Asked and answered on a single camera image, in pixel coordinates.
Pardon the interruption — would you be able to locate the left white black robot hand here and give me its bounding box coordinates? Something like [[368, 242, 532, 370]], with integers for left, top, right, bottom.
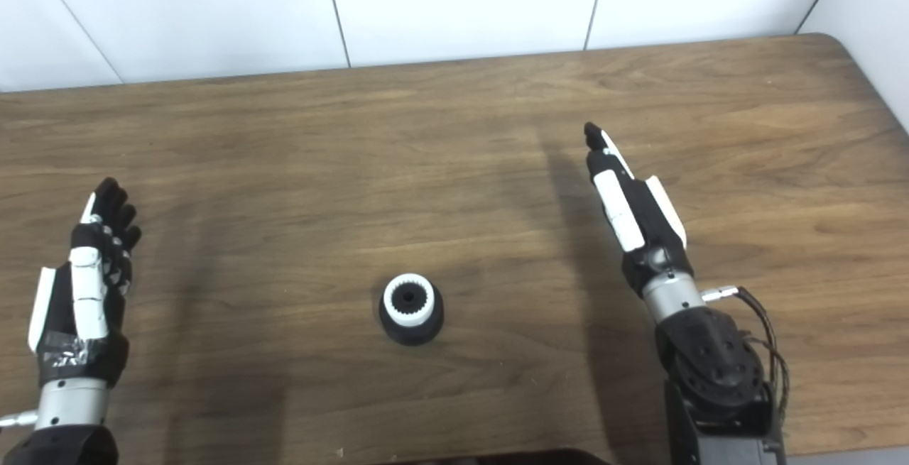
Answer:
[[27, 177, 143, 388]]

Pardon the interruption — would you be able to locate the round black gear part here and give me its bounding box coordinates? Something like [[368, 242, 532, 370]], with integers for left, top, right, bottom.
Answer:
[[379, 277, 445, 346]]

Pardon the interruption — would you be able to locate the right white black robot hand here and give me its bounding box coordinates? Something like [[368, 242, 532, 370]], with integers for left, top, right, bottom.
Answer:
[[584, 122, 694, 297]]

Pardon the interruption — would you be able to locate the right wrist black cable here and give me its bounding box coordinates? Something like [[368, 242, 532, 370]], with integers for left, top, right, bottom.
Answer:
[[702, 285, 791, 427]]

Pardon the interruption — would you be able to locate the white plastic ring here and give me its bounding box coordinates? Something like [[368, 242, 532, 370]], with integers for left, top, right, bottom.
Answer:
[[383, 273, 435, 328]]

